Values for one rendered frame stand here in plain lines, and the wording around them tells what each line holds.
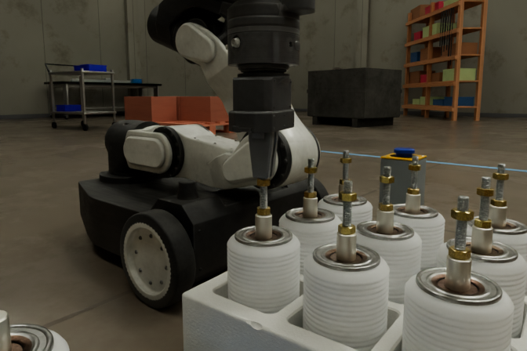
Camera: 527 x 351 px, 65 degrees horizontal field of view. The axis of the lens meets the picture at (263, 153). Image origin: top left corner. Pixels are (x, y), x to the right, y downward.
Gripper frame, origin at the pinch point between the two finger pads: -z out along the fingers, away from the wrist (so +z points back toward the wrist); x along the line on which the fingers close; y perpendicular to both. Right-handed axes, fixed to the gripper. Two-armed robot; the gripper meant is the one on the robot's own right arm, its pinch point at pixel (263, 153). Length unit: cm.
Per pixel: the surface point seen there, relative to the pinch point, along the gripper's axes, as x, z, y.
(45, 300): 13, -36, 55
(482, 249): 3.4, -10.5, -26.1
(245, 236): -1.6, -10.7, 1.9
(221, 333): -7.2, -21.1, 2.7
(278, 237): 0.0, -10.8, -2.1
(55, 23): 612, 150, 682
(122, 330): 9.1, -36.2, 31.5
